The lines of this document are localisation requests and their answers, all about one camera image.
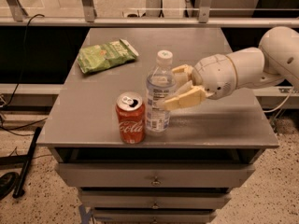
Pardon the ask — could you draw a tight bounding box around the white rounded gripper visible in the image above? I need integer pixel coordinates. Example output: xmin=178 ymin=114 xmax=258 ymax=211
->
xmin=156 ymin=54 xmax=236 ymax=111

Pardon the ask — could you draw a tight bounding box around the clear plastic water bottle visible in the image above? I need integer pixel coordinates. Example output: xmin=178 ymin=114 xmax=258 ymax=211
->
xmin=145 ymin=50 xmax=176 ymax=136

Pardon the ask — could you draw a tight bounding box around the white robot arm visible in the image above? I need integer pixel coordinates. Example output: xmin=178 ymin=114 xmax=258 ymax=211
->
xmin=157 ymin=26 xmax=299 ymax=111

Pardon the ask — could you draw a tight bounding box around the red coke can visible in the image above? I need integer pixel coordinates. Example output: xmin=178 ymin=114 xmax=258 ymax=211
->
xmin=115 ymin=91 xmax=145 ymax=144

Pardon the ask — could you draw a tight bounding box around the grey drawer cabinet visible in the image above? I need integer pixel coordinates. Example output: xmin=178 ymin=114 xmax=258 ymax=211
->
xmin=38 ymin=28 xmax=278 ymax=224

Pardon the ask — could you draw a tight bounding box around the green chip bag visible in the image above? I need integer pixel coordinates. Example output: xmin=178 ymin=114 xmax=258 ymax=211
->
xmin=77 ymin=39 xmax=139 ymax=74

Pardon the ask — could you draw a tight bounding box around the top grey drawer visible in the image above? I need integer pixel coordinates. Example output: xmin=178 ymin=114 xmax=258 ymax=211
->
xmin=56 ymin=163 xmax=255 ymax=188

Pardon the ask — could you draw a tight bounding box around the grey drawer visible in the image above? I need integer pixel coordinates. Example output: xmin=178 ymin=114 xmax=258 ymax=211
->
xmin=78 ymin=191 xmax=231 ymax=209
xmin=56 ymin=163 xmax=255 ymax=188
xmin=93 ymin=210 xmax=216 ymax=224

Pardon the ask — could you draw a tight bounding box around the middle grey drawer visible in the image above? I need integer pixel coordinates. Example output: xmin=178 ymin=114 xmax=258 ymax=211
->
xmin=78 ymin=191 xmax=231 ymax=209

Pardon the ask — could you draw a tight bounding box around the bottom grey drawer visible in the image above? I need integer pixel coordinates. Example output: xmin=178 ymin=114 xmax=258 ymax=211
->
xmin=93 ymin=210 xmax=216 ymax=224

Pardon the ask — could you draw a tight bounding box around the black stand base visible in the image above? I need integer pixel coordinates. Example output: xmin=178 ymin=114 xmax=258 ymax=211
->
xmin=0 ymin=127 xmax=41 ymax=200

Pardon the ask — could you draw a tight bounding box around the metal window rail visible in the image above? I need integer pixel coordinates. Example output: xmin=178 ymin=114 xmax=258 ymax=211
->
xmin=0 ymin=16 xmax=299 ymax=29

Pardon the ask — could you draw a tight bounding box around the white cable on right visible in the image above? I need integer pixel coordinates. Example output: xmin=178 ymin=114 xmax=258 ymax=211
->
xmin=263 ymin=87 xmax=295 ymax=114

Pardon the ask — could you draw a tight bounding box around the black cable on left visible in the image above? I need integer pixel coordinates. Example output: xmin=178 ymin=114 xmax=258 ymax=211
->
xmin=0 ymin=13 xmax=48 ymax=137

